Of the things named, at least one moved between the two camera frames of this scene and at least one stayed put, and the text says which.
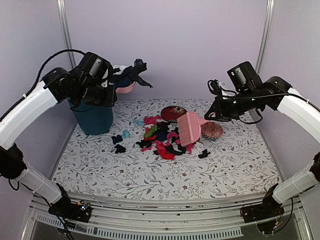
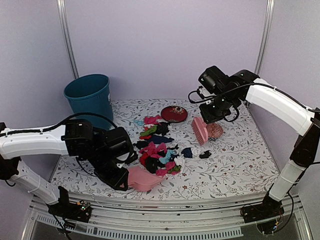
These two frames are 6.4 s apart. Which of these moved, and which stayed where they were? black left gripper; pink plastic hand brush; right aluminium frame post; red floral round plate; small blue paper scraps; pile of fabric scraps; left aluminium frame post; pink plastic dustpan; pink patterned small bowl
Moved: pile of fabric scraps; pink plastic dustpan; pink plastic hand brush; black left gripper
Stayed: right aluminium frame post; small blue paper scraps; left aluminium frame post; pink patterned small bowl; red floral round plate
